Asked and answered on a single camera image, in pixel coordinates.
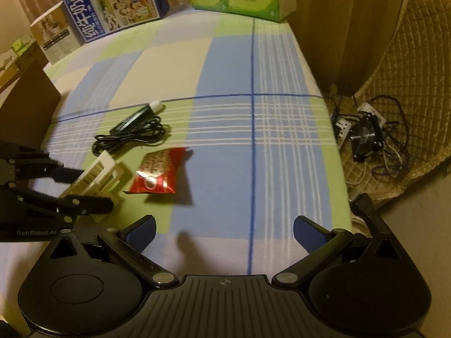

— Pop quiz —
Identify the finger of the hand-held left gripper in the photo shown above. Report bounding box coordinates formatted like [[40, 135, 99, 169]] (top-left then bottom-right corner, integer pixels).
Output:
[[6, 182, 115, 218], [0, 140, 86, 186]]

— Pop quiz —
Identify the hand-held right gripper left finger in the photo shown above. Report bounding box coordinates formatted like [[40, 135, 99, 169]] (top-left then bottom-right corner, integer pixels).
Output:
[[49, 215, 180, 290]]

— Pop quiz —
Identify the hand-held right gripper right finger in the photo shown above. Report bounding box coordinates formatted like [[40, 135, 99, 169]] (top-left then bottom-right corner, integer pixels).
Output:
[[271, 215, 402, 289]]

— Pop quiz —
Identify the cream plastic clip rack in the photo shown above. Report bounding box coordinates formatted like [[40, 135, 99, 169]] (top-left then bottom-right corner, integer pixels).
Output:
[[61, 149, 132, 223]]

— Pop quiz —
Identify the large brown cardboard box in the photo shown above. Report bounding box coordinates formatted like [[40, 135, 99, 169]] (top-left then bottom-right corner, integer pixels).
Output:
[[0, 59, 63, 149]]

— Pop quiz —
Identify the red snack packet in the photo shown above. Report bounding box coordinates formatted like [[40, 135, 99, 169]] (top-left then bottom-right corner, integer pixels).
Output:
[[123, 146, 193, 197]]

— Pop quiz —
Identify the green lip balm stick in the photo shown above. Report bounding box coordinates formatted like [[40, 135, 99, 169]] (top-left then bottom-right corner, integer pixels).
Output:
[[109, 101, 165, 135]]

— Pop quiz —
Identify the white power strip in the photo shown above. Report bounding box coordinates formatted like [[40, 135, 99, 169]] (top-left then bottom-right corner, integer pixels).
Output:
[[357, 101, 387, 128], [332, 119, 353, 149]]

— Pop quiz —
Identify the small black fan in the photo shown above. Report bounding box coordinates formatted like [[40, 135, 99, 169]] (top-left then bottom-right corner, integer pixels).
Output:
[[350, 120, 383, 163]]

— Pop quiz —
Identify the small green box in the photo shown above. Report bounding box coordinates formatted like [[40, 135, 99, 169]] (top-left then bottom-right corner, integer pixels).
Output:
[[10, 37, 36, 55]]

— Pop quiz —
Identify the white product box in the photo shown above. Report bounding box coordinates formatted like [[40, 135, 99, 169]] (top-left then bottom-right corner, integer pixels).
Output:
[[30, 1, 80, 65]]

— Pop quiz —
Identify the blue milk carton box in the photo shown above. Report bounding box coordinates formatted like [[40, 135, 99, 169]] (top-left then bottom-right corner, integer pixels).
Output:
[[58, 0, 170, 45]]

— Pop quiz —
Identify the quilted tan cushion cover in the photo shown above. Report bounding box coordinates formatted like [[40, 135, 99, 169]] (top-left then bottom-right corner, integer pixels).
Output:
[[327, 0, 451, 202]]

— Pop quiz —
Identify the beige curtain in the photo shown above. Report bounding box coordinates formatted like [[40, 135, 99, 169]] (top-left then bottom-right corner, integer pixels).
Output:
[[292, 0, 410, 96]]

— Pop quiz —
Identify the black cable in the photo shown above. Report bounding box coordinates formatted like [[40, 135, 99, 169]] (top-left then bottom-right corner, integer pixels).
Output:
[[93, 117, 170, 158]]

